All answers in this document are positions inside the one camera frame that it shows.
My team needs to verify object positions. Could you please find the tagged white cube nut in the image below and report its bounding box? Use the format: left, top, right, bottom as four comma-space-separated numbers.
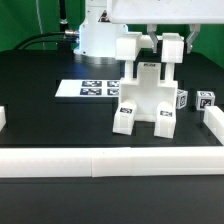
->
176, 89, 188, 109

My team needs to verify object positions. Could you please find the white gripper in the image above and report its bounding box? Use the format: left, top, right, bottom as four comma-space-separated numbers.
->
107, 0, 224, 53

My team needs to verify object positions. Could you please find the white fence piece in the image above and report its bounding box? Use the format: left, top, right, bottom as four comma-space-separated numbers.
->
0, 106, 6, 131
203, 106, 224, 146

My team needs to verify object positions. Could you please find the white chair seat part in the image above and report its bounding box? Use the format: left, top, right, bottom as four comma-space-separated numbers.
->
119, 62, 178, 122

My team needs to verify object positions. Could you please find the white front fence rail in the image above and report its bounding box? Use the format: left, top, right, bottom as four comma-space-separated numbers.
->
0, 146, 224, 178

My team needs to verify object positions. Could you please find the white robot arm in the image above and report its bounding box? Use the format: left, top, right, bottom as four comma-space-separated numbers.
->
74, 0, 224, 64

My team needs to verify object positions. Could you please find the black cable with connector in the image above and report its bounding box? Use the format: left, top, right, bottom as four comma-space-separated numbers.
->
13, 29, 81, 51

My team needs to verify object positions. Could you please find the white chair back frame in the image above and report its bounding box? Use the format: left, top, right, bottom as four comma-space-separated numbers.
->
115, 32, 184, 81

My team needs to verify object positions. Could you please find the white left fence piece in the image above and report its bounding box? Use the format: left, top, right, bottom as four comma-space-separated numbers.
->
0, 106, 6, 131

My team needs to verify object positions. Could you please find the white right fence piece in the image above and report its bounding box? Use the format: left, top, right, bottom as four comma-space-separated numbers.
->
203, 106, 224, 146

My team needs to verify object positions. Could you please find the white marker base plate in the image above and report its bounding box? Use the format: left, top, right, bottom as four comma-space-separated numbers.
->
55, 79, 119, 97

